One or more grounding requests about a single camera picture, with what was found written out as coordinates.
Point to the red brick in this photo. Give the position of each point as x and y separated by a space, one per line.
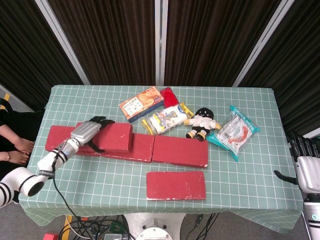
180 150
117 137
57 138
142 147
175 185

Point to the silver white robot base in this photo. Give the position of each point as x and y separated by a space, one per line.
155 225

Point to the red packet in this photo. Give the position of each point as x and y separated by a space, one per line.
170 96

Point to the black white plush doll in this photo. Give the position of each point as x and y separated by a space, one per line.
202 122

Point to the teal snack package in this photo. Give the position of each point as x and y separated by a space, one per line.
212 138

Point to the dark partition screen panel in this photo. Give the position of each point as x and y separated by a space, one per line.
300 75
212 42
25 50
112 42

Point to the yellow snack wrapper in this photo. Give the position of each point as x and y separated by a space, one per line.
146 125
187 110

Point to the white roll package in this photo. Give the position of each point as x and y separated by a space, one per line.
167 118

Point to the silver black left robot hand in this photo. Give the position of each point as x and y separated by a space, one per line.
85 131

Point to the clear package with red print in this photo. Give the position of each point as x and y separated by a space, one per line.
232 132

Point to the orange blue cracker box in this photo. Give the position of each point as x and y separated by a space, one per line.
140 102

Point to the green checkered tablecloth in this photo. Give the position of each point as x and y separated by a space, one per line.
100 180

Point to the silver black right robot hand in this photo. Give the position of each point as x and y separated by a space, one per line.
308 172

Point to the seated person in black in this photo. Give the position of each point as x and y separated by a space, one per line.
17 125

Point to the small red floor box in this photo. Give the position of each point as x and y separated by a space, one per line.
50 236

